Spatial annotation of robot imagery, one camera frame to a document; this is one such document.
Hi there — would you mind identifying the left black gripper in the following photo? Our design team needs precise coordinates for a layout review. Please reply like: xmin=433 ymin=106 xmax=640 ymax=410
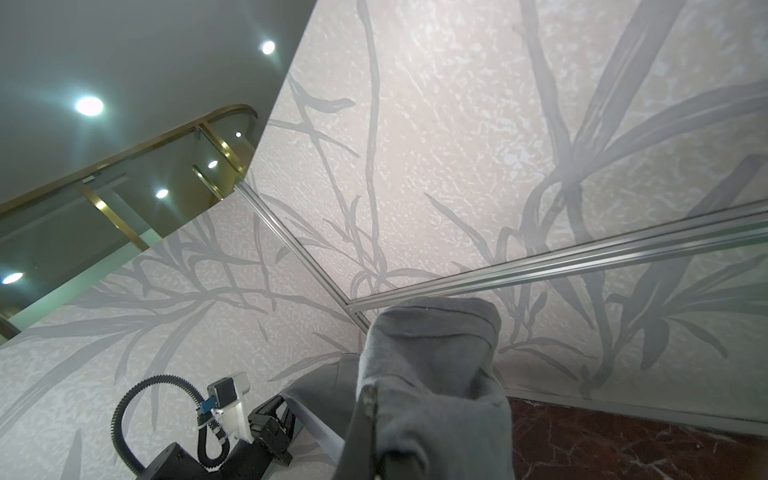
xmin=227 ymin=394 xmax=296 ymax=479

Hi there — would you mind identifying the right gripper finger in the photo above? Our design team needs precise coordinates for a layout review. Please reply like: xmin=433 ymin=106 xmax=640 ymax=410
xmin=332 ymin=385 xmax=380 ymax=480

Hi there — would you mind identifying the grey long sleeve shirt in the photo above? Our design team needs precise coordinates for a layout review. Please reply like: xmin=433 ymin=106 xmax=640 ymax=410
xmin=283 ymin=297 xmax=514 ymax=479

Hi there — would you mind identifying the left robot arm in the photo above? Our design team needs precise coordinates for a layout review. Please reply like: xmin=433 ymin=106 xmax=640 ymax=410
xmin=137 ymin=395 xmax=297 ymax=479

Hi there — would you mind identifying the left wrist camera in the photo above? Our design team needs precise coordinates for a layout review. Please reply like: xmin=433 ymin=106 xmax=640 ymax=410
xmin=207 ymin=371 xmax=254 ymax=444

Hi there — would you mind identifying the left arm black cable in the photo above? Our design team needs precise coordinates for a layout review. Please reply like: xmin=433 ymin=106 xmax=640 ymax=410
xmin=110 ymin=374 xmax=232 ymax=476

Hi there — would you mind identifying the aluminium frame crossbar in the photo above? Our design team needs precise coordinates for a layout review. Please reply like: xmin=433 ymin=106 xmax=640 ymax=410
xmin=346 ymin=200 xmax=767 ymax=313

